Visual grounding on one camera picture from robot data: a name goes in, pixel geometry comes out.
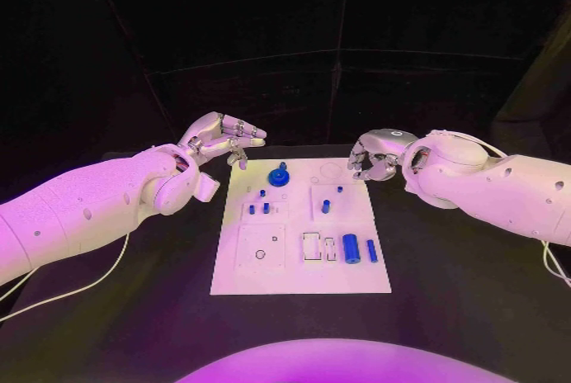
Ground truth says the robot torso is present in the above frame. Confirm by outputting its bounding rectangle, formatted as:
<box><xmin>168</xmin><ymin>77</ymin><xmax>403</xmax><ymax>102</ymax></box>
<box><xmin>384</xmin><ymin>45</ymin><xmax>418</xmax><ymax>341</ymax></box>
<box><xmin>173</xmin><ymin>338</ymin><xmax>519</xmax><ymax>383</ymax></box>

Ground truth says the thick blue cylinder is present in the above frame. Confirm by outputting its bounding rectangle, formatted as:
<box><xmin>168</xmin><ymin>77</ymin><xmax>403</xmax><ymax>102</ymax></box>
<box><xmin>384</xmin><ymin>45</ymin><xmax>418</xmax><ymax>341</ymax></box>
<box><xmin>342</xmin><ymin>233</ymin><xmax>362</xmax><ymax>264</ymax></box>

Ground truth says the white cable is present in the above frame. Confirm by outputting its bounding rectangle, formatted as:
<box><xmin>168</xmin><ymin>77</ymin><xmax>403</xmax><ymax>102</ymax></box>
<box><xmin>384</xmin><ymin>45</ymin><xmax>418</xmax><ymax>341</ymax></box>
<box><xmin>0</xmin><ymin>232</ymin><xmax>132</xmax><ymax>323</ymax></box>
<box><xmin>0</xmin><ymin>267</ymin><xmax>42</xmax><ymax>302</ymax></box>
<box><xmin>541</xmin><ymin>240</ymin><xmax>571</xmax><ymax>289</ymax></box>

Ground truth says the white task board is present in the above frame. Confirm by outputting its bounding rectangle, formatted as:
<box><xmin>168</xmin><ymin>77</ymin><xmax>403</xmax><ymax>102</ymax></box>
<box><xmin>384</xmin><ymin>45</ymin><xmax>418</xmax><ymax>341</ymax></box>
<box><xmin>208</xmin><ymin>158</ymin><xmax>393</xmax><ymax>296</ymax></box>

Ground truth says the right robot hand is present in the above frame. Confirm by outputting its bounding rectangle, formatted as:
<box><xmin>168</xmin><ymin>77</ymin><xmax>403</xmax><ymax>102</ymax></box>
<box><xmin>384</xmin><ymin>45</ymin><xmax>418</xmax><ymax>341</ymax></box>
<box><xmin>346</xmin><ymin>128</ymin><xmax>420</xmax><ymax>182</ymax></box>

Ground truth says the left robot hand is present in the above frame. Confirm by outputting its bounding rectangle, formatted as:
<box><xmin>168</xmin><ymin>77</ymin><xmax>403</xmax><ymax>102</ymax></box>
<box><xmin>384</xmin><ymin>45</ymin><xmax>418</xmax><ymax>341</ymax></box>
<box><xmin>176</xmin><ymin>111</ymin><xmax>269</xmax><ymax>171</ymax></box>

